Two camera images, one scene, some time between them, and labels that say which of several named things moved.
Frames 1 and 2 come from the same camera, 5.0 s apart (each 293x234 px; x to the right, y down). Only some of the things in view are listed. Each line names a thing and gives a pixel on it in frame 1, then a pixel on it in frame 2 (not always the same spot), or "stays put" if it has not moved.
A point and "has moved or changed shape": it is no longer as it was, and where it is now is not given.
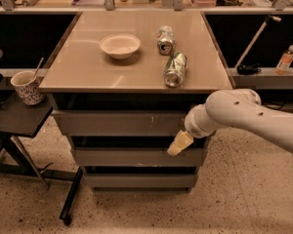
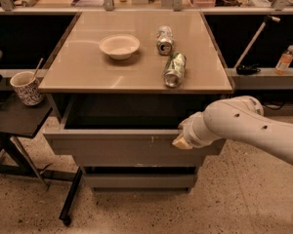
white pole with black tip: [267, 19] stays put
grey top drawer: [111, 123] has moved or changed shape
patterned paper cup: [28, 87] stays put
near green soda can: [175, 68] stays put
